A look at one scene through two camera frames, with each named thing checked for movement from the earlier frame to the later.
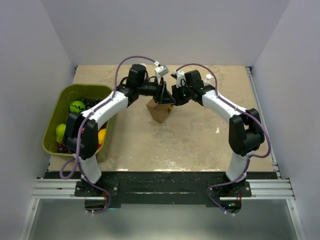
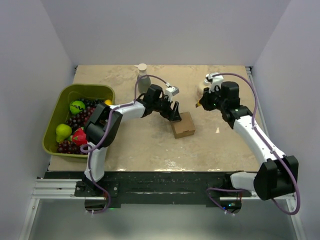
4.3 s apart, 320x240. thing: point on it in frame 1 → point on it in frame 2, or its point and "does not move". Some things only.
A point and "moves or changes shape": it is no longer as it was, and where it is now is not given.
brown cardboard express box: (159, 111) moves or changes shape
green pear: (60, 131) does not move
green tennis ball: (77, 106) does not move
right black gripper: (176, 95) → (205, 101)
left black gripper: (162, 96) → (172, 115)
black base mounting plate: (163, 189) does not move
